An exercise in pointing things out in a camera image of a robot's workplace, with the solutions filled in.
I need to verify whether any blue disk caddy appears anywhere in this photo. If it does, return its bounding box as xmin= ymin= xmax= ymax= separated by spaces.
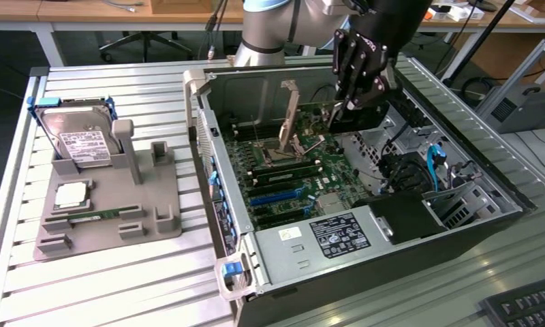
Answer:
xmin=25 ymin=96 xmax=118 ymax=161

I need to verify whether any white box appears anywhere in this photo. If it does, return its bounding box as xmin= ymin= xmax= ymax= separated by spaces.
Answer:
xmin=444 ymin=3 xmax=485 ymax=22

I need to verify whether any silver CPU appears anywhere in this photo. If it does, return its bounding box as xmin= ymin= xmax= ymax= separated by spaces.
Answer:
xmin=53 ymin=183 xmax=90 ymax=207

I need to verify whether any blue case latch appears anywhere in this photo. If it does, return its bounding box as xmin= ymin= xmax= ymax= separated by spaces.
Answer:
xmin=221 ymin=261 xmax=241 ymax=279

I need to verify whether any grey equipment box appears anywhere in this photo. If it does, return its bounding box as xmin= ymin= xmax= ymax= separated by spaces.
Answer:
xmin=476 ymin=84 xmax=545 ymax=134

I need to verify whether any silver disk bay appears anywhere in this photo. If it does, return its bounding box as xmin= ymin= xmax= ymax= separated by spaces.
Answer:
xmin=424 ymin=180 xmax=526 ymax=230

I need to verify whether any graphics card with black fan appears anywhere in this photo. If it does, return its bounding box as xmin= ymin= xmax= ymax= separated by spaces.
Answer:
xmin=278 ymin=80 xmax=390 ymax=153

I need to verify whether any silver disk bay cage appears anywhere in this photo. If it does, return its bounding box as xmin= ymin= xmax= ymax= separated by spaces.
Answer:
xmin=344 ymin=73 xmax=441 ymax=191

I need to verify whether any black tripod pole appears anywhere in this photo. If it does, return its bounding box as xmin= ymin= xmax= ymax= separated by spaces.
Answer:
xmin=440 ymin=0 xmax=517 ymax=82

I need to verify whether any blue expansion slot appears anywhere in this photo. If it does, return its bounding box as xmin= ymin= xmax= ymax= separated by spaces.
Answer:
xmin=249 ymin=193 xmax=301 ymax=205

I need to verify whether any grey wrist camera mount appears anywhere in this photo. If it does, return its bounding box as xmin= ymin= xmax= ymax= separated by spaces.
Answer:
xmin=321 ymin=0 xmax=353 ymax=16

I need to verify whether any green RAM stick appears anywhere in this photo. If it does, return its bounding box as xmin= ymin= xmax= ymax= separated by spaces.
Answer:
xmin=66 ymin=209 xmax=121 ymax=224
xmin=253 ymin=166 xmax=322 ymax=187

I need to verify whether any black office chair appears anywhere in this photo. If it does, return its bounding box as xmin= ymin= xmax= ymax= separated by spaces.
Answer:
xmin=98 ymin=30 xmax=196 ymax=63

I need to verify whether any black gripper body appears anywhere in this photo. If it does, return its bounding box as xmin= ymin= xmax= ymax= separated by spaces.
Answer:
xmin=349 ymin=0 xmax=432 ymax=69

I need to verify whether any aluminium profile frame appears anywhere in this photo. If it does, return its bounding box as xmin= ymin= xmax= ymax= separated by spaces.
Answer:
xmin=498 ymin=37 xmax=545 ymax=113

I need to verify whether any black open PC case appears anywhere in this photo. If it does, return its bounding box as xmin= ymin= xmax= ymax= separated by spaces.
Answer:
xmin=182 ymin=60 xmax=538 ymax=327

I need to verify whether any thin metal locking lever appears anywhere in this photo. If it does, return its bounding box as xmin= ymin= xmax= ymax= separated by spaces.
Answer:
xmin=249 ymin=114 xmax=264 ymax=144

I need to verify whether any black expansion slot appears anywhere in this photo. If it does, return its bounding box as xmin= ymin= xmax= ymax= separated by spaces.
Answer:
xmin=256 ymin=208 xmax=309 ymax=223
xmin=258 ymin=217 xmax=310 ymax=230
xmin=246 ymin=185 xmax=301 ymax=199

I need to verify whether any grey power supply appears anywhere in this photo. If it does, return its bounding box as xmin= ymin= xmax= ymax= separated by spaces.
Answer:
xmin=253 ymin=207 xmax=394 ymax=285

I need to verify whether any white paper sheet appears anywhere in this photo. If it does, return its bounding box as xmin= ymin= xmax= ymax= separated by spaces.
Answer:
xmin=508 ymin=5 xmax=545 ymax=24

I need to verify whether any blue wire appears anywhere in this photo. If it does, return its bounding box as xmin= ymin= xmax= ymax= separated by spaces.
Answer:
xmin=428 ymin=142 xmax=449 ymax=191

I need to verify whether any CPU socket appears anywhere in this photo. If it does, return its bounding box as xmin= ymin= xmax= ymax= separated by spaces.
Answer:
xmin=253 ymin=138 xmax=301 ymax=168

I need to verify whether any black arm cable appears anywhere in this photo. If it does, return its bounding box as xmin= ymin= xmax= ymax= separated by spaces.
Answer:
xmin=206 ymin=0 xmax=230 ymax=61

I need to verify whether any grey parts rack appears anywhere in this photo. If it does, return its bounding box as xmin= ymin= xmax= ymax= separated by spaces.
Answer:
xmin=32 ymin=119 xmax=182 ymax=262

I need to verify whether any silver chipset heatsink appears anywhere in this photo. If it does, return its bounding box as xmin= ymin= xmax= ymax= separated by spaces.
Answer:
xmin=316 ymin=195 xmax=346 ymax=215

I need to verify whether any wooden desk with white legs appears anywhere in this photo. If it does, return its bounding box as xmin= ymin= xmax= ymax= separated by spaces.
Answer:
xmin=0 ymin=0 xmax=245 ymax=67
xmin=410 ymin=0 xmax=545 ymax=82

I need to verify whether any metal socket cover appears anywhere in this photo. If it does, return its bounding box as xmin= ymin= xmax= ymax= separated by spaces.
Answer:
xmin=292 ymin=132 xmax=324 ymax=154

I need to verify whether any black keyboard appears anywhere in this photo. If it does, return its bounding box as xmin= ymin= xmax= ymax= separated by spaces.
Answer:
xmin=478 ymin=274 xmax=545 ymax=327

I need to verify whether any silver hard disk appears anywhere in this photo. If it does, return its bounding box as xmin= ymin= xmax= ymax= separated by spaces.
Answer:
xmin=38 ymin=107 xmax=121 ymax=170

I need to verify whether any green motherboard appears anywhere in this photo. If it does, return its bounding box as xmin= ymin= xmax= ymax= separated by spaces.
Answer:
xmin=221 ymin=119 xmax=378 ymax=232

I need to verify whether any black plastic cover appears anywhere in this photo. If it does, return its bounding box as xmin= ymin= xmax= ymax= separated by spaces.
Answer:
xmin=352 ymin=190 xmax=449 ymax=246

